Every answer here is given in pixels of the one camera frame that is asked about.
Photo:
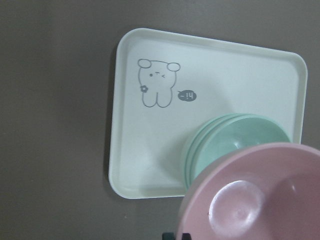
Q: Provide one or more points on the white rabbit tray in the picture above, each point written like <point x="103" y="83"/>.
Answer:
<point x="167" y="85"/>

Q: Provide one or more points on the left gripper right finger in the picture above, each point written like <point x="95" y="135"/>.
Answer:
<point x="186" y="236"/>

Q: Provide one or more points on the small pink bowl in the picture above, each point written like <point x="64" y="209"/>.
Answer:
<point x="266" y="192"/>

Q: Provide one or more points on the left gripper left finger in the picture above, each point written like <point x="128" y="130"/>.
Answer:
<point x="168" y="236"/>

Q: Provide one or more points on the green bowl stack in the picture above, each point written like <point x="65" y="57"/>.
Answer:
<point x="223" y="135"/>

